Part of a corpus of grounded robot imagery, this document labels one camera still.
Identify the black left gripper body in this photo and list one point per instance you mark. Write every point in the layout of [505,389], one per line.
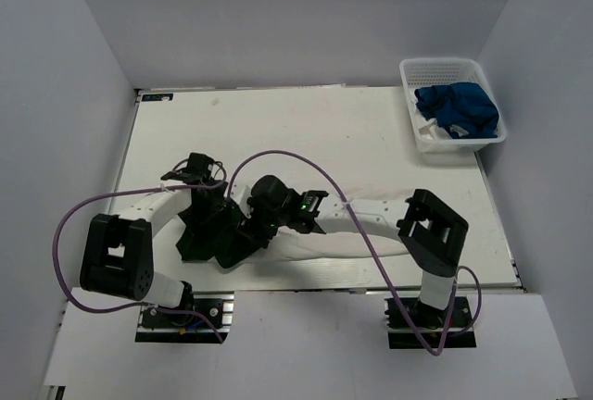
[205,210]

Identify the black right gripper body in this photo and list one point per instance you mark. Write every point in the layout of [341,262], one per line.
[264,219]

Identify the white green raglan t-shirt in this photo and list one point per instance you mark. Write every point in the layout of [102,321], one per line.
[228,251]

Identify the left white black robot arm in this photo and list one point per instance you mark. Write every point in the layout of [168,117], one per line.
[118,258]

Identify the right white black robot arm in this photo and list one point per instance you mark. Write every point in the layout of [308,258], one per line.
[432,232]

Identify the dark label sticker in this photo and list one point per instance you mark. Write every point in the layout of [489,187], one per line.
[164,97]

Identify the white plastic basket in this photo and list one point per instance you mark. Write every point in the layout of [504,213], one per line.
[427,71]

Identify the blue t-shirt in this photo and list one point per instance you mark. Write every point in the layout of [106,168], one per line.
[462,109]

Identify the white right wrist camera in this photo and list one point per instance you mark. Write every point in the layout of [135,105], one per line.
[240,194]

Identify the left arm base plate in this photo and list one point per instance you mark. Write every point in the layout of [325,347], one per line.
[155,327]

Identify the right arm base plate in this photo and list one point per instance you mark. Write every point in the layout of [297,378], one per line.
[430,322]

